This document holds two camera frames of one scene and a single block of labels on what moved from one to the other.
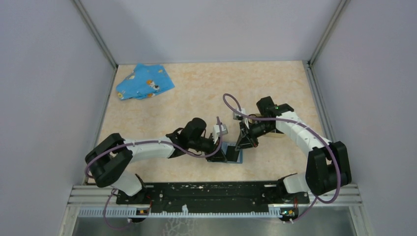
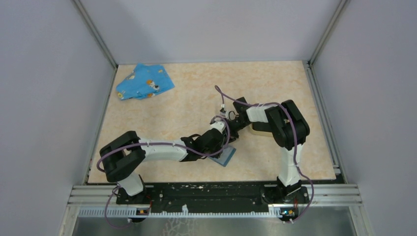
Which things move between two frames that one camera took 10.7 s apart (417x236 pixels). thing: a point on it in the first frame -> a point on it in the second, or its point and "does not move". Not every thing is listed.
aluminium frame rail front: (95, 196) does not move
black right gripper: (247, 139) -> (230, 135)
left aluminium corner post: (95, 31) does not move
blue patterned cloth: (146, 81) does not move
